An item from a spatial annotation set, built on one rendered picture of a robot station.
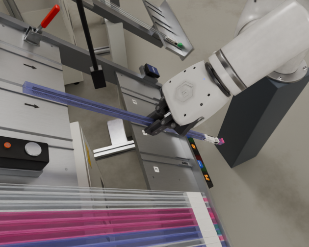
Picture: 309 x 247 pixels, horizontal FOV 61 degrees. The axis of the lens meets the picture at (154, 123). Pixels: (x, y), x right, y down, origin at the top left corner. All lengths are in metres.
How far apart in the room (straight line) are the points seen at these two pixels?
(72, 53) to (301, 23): 0.54
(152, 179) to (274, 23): 0.40
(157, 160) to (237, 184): 0.96
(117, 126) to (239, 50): 1.33
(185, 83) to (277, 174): 1.27
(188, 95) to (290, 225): 1.24
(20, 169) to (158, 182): 0.32
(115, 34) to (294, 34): 0.75
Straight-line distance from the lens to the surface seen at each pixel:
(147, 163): 0.65
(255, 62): 0.46
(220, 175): 1.59
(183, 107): 0.48
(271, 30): 0.46
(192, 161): 0.78
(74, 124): 1.01
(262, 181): 1.65
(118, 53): 1.14
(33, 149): 0.43
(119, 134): 1.67
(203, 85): 0.47
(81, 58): 0.77
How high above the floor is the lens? 1.42
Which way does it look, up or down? 56 degrees down
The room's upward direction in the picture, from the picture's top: straight up
